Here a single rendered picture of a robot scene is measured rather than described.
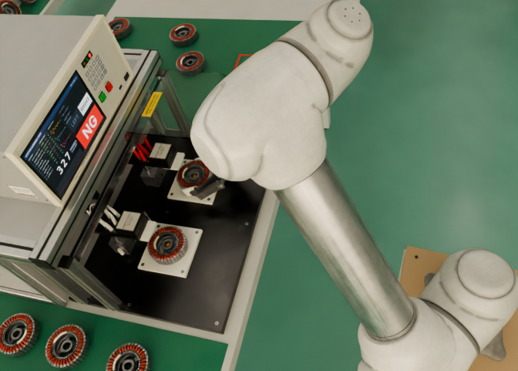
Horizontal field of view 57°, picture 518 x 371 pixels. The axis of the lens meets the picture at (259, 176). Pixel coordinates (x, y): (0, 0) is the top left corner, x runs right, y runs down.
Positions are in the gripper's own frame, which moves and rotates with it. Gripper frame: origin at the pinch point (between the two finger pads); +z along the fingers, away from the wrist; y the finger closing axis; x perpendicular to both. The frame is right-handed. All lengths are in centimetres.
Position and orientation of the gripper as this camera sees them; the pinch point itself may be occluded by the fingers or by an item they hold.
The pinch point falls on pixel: (194, 176)
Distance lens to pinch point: 152.1
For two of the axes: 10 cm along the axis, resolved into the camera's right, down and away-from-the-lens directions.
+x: 6.2, 5.6, 5.5
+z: -7.4, 1.7, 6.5
